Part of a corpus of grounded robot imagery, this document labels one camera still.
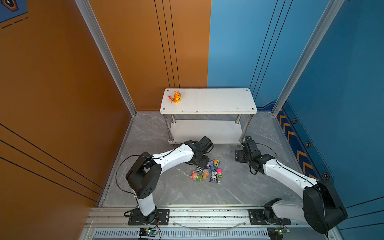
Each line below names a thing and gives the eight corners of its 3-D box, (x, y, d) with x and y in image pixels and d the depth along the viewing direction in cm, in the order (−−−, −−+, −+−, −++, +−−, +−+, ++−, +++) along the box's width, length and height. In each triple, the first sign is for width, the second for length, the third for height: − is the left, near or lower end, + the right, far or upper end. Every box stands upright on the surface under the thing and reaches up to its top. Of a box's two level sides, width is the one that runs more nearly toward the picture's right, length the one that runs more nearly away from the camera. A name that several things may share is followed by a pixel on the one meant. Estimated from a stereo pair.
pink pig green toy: (190, 177, 88) (190, 175, 85) (193, 172, 90) (193, 170, 87) (200, 182, 86) (200, 180, 83) (203, 177, 88) (203, 175, 85)
